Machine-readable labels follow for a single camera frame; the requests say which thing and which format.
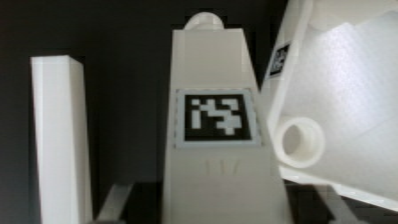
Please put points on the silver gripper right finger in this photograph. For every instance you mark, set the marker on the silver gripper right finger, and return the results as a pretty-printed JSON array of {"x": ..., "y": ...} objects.
[{"x": 337, "y": 206}]

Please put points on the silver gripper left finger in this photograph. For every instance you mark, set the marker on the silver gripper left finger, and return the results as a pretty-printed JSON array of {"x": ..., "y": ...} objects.
[{"x": 115, "y": 205}]

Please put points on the white desk leg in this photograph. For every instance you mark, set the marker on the white desk leg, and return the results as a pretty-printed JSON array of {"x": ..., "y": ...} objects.
[{"x": 223, "y": 183}]

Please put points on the white desk top tray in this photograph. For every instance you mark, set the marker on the white desk top tray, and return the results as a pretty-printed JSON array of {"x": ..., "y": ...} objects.
[{"x": 331, "y": 97}]

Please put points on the white left fence wall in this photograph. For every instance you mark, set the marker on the white left fence wall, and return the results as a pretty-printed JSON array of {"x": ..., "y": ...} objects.
[{"x": 61, "y": 140}]

